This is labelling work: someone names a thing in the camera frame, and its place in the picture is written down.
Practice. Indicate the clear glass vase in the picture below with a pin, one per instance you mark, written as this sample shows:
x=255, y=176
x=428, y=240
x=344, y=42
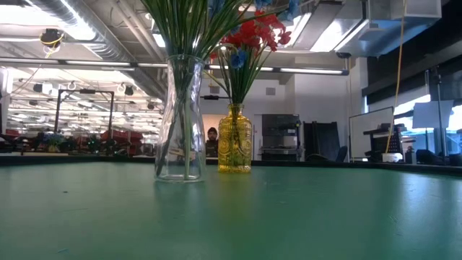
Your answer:
x=196, y=144

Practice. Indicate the red artificial flower bunch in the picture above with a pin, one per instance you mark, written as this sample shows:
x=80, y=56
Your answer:
x=274, y=36
x=247, y=32

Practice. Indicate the amber glass vase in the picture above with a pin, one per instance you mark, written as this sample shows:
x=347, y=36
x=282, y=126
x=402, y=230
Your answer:
x=234, y=144

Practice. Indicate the distant flower vase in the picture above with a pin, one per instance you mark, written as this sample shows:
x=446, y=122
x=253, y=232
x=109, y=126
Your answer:
x=54, y=139

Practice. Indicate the person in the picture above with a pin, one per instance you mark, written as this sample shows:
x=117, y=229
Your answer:
x=213, y=144

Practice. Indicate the black cabinet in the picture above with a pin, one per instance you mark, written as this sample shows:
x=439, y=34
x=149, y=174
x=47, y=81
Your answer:
x=279, y=126

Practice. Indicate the red storage bins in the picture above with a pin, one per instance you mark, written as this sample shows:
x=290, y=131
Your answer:
x=119, y=136

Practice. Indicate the whiteboard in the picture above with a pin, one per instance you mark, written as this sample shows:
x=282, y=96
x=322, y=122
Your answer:
x=371, y=126

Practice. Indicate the long ceiling light bar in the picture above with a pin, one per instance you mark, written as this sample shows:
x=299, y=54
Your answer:
x=97, y=63

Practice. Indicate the black equipment cart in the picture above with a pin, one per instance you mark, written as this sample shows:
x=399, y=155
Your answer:
x=382, y=141

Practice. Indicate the green table mat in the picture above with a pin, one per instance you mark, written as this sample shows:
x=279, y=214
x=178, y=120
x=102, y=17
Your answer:
x=90, y=202

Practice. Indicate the small white box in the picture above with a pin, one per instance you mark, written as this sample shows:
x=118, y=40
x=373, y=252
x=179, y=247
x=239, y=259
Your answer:
x=392, y=157

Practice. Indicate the silver ventilation unit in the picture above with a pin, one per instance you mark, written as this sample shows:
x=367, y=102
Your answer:
x=379, y=36

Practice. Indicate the black hanging ceiling device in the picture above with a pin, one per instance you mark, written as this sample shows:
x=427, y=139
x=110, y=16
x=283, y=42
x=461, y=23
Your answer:
x=51, y=37

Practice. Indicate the white panel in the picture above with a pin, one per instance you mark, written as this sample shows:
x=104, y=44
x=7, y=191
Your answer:
x=433, y=113

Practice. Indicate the grey wall vent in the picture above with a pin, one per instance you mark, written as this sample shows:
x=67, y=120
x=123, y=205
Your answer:
x=270, y=91

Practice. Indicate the black metal rig frame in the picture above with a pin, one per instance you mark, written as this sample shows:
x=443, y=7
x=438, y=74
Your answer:
x=87, y=91

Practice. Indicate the silver ceiling duct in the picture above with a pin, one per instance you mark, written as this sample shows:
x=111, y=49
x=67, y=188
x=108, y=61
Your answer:
x=108, y=43

